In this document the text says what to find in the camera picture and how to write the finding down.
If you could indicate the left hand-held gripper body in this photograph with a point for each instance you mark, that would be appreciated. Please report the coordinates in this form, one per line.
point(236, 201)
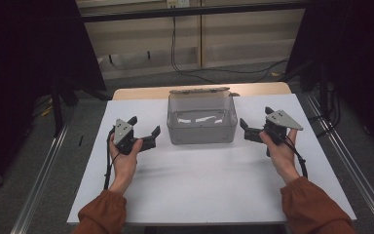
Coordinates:
point(123, 135)

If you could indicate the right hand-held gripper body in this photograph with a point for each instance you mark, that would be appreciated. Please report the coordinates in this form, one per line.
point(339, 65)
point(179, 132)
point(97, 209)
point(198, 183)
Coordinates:
point(277, 125)

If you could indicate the grey box with clear lid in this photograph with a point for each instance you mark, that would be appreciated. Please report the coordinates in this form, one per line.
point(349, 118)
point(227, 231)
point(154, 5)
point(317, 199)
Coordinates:
point(201, 130)

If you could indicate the person's left hand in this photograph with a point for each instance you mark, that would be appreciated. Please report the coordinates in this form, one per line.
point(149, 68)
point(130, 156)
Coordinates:
point(125, 169)

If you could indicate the person's right hand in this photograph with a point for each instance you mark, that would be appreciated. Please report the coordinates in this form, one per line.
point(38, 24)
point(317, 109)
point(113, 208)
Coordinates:
point(282, 159)

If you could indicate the small black floor piece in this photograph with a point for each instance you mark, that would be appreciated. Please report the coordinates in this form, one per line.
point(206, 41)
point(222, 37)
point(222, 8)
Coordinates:
point(81, 140)

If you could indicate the small black peg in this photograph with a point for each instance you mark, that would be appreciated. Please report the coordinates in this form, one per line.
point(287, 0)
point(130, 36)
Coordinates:
point(148, 54)
point(110, 59)

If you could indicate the white table board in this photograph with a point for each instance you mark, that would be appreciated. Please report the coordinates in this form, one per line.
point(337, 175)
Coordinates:
point(207, 188)

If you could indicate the black metal stand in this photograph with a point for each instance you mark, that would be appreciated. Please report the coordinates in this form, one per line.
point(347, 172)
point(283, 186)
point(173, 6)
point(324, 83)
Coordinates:
point(57, 107)

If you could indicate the yellow floor piece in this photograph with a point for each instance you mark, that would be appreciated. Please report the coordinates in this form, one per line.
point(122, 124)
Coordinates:
point(47, 111)

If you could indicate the dark curtain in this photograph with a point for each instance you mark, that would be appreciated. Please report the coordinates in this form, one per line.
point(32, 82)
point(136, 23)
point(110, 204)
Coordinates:
point(19, 65)
point(363, 48)

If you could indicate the black horizontal bar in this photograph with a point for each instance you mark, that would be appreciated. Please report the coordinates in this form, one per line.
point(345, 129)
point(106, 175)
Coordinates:
point(191, 11)

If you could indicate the aluminium floor rail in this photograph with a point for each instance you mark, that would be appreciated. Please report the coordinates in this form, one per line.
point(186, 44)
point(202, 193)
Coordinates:
point(39, 182)
point(350, 162)

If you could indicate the white wall outlet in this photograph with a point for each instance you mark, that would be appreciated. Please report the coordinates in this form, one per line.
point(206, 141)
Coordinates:
point(178, 3)

